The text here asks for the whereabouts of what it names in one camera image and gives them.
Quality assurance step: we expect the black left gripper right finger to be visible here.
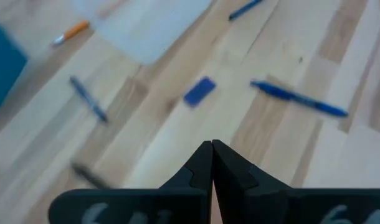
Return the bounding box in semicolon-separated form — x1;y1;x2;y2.
212;139;380;224

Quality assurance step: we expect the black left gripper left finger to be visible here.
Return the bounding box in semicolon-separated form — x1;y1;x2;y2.
48;139;214;224

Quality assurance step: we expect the long black marker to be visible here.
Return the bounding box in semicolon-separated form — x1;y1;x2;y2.
70;160;115;190

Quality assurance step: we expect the bright blue pen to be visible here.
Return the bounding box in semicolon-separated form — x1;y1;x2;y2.
250;80;349;119

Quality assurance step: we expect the blue grey crayon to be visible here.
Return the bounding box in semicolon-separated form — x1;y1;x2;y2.
68;75;110;124

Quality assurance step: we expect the blue eraser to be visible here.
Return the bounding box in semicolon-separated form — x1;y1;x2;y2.
183;76;217;108

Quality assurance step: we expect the clear plastic bin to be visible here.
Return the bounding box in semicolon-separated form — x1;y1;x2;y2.
70;0;213;66

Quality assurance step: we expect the teal plastic bin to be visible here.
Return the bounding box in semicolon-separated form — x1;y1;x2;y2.
0;18;29;118

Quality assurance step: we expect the purple blue crayon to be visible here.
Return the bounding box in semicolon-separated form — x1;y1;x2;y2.
228;0;265;22

